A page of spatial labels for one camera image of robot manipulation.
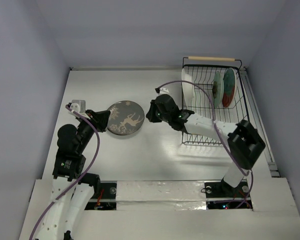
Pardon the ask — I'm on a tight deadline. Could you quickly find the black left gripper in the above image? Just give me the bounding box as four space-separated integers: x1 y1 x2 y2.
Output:
76 108 111 152

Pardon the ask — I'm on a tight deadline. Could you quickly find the dark reindeer plate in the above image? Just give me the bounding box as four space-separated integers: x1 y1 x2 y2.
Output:
107 100 145 136

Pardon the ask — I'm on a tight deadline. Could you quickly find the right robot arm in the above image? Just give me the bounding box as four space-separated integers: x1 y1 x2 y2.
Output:
146 94 266 198

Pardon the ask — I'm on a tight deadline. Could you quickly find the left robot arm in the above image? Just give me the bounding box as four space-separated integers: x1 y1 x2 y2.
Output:
29 105 110 240

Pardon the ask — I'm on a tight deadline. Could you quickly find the teal green plate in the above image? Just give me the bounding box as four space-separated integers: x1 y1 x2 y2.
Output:
212 71 224 108

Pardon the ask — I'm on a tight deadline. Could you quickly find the teal and red plate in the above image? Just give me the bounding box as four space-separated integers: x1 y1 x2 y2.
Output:
222 68 237 108

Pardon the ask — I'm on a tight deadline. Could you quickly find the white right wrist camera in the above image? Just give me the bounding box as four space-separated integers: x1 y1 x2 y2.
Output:
155 87 170 96

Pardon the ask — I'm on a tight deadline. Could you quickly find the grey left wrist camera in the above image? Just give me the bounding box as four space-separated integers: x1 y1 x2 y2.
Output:
67 99 87 117

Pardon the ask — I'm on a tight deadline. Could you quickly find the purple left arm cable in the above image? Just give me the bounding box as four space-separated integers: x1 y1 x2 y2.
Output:
28 104 101 240

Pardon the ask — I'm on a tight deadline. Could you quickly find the black wire dish rack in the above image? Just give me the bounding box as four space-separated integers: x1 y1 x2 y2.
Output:
180 56 250 146

